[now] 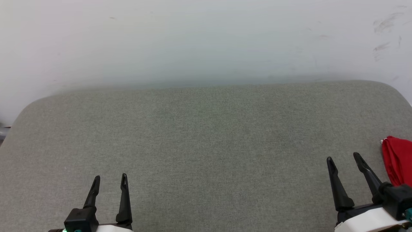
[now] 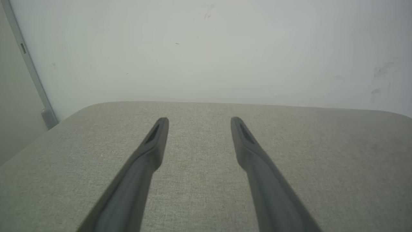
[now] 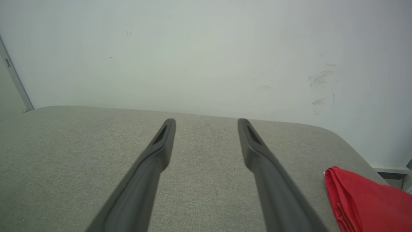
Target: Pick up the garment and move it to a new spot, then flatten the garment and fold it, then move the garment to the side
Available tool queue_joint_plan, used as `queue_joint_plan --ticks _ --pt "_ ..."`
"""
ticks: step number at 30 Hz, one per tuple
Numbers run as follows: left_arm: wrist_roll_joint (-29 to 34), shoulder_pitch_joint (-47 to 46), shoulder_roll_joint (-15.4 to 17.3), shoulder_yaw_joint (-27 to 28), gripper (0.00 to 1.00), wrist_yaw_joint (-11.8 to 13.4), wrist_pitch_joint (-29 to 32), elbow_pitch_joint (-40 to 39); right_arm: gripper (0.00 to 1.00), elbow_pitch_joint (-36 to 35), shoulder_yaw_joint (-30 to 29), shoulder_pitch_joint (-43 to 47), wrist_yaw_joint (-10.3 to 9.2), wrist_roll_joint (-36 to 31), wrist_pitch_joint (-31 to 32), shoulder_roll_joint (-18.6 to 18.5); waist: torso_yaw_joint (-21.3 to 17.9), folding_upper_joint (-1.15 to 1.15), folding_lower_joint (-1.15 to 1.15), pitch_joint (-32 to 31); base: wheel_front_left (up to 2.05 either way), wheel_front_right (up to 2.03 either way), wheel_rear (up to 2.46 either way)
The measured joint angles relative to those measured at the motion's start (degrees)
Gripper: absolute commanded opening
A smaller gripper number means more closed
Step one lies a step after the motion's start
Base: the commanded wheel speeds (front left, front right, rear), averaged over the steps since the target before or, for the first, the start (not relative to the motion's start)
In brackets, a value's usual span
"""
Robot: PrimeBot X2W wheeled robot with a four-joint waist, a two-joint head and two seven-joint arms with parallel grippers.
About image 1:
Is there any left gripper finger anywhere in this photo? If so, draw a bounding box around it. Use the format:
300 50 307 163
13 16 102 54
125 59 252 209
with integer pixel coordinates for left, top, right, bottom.
116 173 133 230
83 176 101 209

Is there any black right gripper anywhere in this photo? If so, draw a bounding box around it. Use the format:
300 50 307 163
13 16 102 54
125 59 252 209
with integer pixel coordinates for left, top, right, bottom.
326 152 384 225

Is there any red and white shirt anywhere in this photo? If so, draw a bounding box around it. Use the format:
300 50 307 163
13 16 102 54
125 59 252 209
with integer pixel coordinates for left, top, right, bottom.
381 136 412 188

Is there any grey fabric sofa cushion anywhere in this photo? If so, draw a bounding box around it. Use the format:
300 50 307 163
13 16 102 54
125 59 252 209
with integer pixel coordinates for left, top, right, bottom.
0 80 412 232

